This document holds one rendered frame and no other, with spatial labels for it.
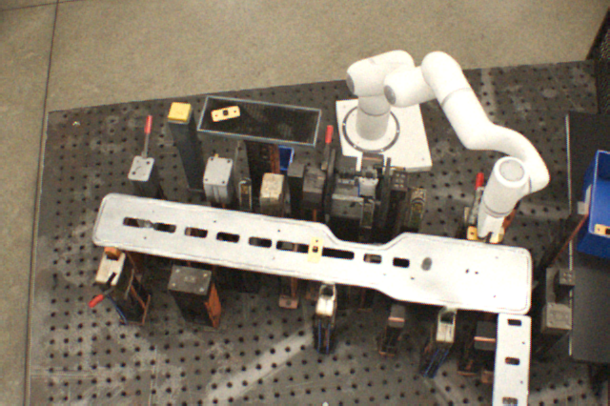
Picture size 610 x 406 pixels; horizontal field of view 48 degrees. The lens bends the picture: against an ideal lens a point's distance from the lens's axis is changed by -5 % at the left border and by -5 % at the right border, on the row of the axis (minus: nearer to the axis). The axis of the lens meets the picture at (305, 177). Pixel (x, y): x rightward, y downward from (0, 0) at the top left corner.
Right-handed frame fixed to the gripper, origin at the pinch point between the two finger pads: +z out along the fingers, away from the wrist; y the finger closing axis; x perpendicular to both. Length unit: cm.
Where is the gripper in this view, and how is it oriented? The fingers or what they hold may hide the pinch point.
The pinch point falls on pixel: (484, 231)
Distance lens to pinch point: 197.2
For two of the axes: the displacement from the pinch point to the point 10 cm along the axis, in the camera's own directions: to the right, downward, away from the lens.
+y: -1.6, 8.5, -5.0
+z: 0.1, 5.1, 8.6
